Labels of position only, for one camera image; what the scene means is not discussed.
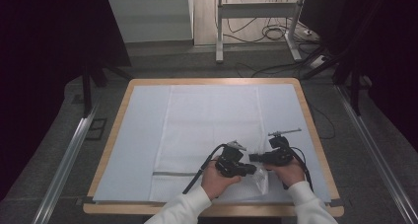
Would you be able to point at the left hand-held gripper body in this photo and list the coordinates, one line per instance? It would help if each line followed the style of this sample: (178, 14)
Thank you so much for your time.
(230, 161)

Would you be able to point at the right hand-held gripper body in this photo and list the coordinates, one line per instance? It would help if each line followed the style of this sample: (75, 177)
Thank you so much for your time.
(279, 155)

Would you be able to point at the white mesh garment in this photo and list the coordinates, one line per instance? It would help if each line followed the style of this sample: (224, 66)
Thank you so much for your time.
(210, 118)

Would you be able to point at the person's right hand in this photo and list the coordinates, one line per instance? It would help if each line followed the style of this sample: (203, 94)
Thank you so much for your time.
(289, 173)

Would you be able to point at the person's left hand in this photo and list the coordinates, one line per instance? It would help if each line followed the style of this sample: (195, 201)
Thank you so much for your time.
(213, 181)

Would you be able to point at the black tape piece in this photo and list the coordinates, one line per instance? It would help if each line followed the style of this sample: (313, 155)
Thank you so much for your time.
(86, 200)
(336, 203)

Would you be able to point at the wooden table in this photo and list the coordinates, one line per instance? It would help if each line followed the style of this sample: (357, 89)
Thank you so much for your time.
(197, 81)

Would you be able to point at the pale table cover sheet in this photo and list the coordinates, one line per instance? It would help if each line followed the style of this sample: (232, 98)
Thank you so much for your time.
(138, 135)

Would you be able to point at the black stand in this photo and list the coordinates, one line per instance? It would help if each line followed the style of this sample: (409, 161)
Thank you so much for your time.
(355, 92)
(86, 89)

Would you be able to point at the white power strip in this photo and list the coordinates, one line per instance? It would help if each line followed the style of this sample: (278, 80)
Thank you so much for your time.
(318, 61)

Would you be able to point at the black floor grate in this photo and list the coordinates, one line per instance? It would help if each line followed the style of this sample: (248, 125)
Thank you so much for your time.
(96, 128)

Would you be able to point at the dark curtain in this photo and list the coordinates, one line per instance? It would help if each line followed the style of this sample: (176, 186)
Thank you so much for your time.
(391, 53)
(39, 69)

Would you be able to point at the white panel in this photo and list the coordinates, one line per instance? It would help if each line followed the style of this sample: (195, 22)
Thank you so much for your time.
(148, 16)

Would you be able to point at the aluminium rail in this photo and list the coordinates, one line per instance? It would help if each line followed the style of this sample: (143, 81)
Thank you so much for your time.
(65, 164)
(378, 158)

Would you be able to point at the white metal desk frame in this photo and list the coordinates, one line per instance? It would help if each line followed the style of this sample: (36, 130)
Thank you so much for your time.
(256, 10)

